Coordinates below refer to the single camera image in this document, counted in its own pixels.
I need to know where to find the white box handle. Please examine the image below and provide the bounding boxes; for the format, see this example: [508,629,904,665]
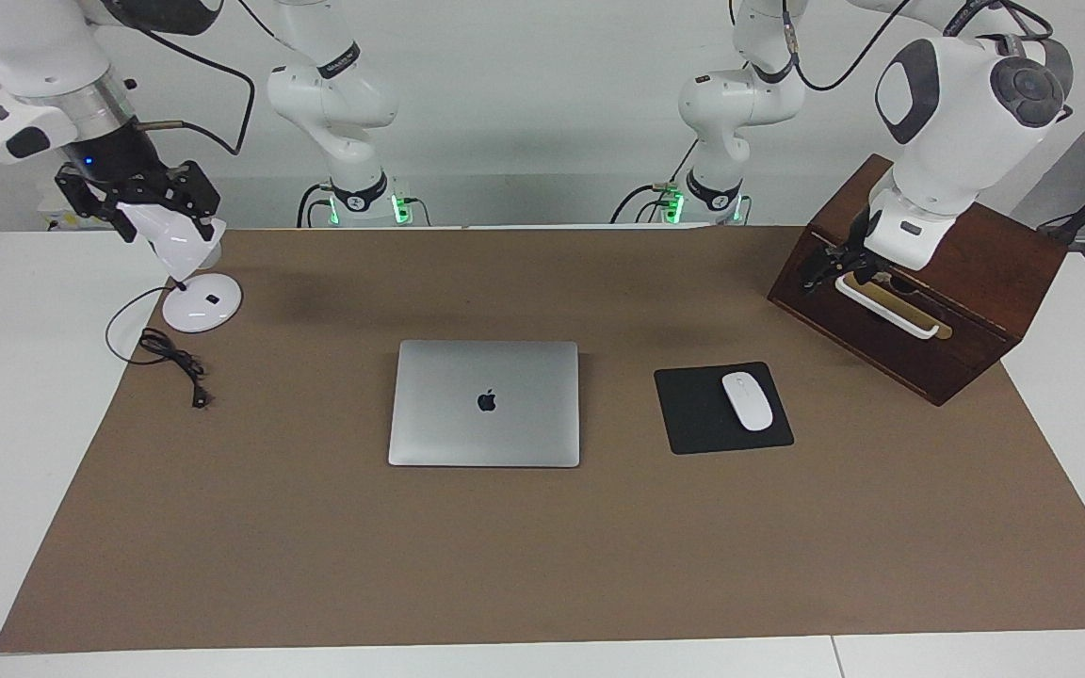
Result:
[833,271,941,340]

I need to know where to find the black left base cables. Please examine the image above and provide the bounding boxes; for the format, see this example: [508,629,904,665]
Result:
[610,141,699,227]

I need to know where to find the black mouse pad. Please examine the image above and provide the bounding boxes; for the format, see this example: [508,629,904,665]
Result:
[654,362,795,456]

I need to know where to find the white desk lamp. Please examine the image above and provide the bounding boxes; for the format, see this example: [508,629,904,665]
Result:
[119,202,244,333]

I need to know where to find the brown paper table mat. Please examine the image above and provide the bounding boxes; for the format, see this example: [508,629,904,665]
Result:
[0,224,1085,654]

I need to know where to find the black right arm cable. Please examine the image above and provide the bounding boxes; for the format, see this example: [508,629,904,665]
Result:
[128,0,256,156]

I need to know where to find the black right base cables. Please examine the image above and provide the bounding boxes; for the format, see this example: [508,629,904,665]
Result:
[296,184,430,229]

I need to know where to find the black base cables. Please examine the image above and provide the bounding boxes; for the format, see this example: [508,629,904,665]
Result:
[296,184,430,229]
[610,141,699,227]

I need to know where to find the gold handle plate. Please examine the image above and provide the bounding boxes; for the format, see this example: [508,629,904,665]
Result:
[828,264,953,341]

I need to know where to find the grey aluminium laptop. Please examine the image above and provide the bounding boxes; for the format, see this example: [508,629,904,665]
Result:
[387,340,581,469]

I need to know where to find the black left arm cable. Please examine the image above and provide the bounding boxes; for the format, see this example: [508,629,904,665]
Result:
[783,0,1054,93]

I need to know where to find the black lamp power cable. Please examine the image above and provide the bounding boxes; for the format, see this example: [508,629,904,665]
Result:
[105,285,214,411]

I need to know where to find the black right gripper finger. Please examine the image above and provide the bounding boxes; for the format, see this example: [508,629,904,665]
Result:
[166,162,221,241]
[55,165,138,244]

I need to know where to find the white wall power strip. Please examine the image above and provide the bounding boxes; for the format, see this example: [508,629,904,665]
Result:
[37,184,82,232]

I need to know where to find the dark brown wooden box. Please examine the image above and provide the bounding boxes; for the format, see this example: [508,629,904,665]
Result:
[767,153,1068,407]

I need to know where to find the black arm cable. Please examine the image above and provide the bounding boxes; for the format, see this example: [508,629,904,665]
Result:
[783,0,1054,93]
[128,0,256,156]

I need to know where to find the white computer mouse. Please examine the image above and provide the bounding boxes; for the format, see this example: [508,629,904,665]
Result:
[721,372,775,432]

